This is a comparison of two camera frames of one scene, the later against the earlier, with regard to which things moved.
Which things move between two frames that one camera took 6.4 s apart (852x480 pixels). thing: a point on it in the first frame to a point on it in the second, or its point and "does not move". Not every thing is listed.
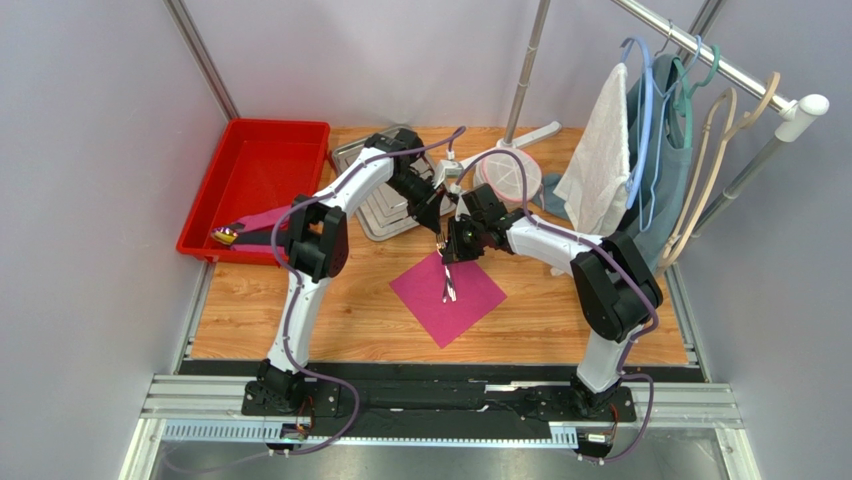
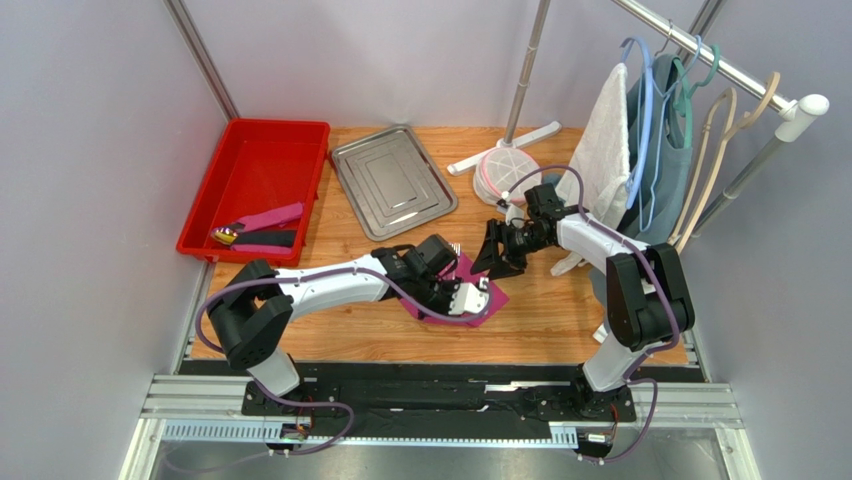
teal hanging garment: (660, 167) does not move
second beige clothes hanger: (703, 182) does not move
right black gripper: (460, 246) to (508, 242)
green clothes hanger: (683, 104) does not move
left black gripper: (428, 216) to (451, 286)
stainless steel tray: (388, 211) does not move
